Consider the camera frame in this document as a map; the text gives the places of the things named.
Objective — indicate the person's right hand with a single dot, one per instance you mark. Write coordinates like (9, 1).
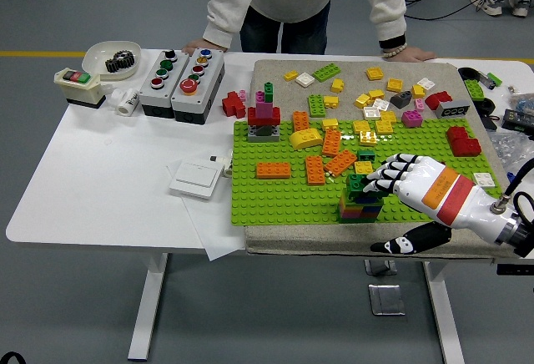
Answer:
(206, 46)

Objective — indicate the person's left hand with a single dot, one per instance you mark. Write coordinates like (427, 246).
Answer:
(411, 55)

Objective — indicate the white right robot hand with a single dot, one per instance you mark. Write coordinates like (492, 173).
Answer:
(450, 197)

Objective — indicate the dark green long brick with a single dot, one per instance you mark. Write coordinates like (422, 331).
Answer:
(356, 184)

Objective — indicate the person's right forearm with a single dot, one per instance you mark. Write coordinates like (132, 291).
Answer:
(225, 17)

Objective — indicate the person's left forearm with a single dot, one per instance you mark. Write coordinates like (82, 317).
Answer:
(390, 9)

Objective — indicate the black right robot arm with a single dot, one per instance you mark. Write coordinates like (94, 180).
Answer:
(525, 241)

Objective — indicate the white flat tile brick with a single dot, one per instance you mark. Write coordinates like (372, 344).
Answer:
(371, 113)
(486, 179)
(381, 105)
(305, 79)
(426, 83)

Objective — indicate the dark grey slope brick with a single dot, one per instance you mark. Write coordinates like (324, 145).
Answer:
(401, 100)

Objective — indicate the small light pink brick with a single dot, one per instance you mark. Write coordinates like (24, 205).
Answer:
(243, 94)
(420, 105)

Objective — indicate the large red stepped brick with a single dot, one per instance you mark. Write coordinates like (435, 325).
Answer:
(463, 143)

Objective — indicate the magenta pink square brick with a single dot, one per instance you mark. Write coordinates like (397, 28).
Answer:
(411, 119)

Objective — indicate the red cross-shaped brick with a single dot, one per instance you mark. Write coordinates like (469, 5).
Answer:
(231, 105)

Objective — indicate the small blue slope brick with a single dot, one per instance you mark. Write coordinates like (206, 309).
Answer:
(512, 177)

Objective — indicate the grey brick with holes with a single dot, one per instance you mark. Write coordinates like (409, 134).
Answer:
(452, 110)

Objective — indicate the lime green medium brick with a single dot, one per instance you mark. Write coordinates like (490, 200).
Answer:
(475, 89)
(317, 105)

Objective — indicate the dark green narrow brick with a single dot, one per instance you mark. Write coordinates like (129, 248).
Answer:
(269, 92)

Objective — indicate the red wide brick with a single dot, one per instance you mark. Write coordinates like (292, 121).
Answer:
(252, 115)

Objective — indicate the pink tall brick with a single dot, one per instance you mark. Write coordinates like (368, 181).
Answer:
(263, 109)

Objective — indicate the lime green long brick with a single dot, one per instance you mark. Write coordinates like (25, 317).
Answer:
(326, 73)

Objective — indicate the small yellow brick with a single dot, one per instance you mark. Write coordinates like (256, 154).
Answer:
(291, 76)

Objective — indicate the pale yellow square brick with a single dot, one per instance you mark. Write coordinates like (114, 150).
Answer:
(331, 102)

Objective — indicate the multicolour brick stack lime top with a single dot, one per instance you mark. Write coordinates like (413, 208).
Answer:
(359, 213)

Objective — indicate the glossy yellow square brick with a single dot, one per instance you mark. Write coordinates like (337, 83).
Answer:
(368, 138)

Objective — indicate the small dark green brick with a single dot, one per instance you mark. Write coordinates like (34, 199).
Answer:
(366, 155)

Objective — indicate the grey arch brick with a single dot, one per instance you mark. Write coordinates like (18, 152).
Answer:
(254, 136)

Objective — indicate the orange long brick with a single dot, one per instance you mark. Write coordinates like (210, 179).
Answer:
(315, 170)
(273, 170)
(340, 163)
(330, 143)

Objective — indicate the yellow curved brick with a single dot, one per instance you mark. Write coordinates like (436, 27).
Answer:
(304, 138)

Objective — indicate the black wristband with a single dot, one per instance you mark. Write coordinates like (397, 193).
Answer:
(392, 42)

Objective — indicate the grey emergency-stop control box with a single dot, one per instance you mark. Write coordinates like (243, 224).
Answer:
(204, 97)

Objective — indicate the grey four-button control box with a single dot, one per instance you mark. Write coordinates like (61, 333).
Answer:
(156, 97)

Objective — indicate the clear plastic bag of screws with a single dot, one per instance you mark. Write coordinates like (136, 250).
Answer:
(509, 149)

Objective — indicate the silver metal clip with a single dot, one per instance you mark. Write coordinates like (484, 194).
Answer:
(484, 79)

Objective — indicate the black metal gear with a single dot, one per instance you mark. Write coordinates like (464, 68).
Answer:
(126, 58)
(113, 64)

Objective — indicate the small black part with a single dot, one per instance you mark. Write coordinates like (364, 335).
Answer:
(491, 122)

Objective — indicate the small lime green piece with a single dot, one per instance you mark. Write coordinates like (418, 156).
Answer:
(495, 77)

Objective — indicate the white pipe tee fitting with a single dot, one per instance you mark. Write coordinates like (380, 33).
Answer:
(129, 103)

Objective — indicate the black table control panel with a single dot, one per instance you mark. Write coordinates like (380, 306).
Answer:
(515, 269)

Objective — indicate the dark circuit board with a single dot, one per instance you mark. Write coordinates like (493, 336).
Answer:
(515, 119)

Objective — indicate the white plastic bowl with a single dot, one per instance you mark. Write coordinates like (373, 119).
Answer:
(96, 53)

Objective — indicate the clear bag of blue parts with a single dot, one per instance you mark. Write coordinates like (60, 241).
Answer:
(523, 103)

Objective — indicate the metal floor socket box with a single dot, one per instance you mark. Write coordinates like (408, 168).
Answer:
(386, 299)

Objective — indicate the white table leg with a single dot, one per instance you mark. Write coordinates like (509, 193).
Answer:
(150, 297)
(446, 318)

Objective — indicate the grey-brown mat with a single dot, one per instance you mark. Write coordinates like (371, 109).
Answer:
(292, 239)

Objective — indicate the lime green studded baseplate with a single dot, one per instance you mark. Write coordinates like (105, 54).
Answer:
(271, 205)

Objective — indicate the white paper sheet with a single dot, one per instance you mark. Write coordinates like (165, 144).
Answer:
(217, 234)

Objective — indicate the white wall switch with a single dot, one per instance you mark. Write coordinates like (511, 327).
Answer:
(194, 178)

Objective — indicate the beige red-green switch box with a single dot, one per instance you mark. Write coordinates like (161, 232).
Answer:
(79, 92)

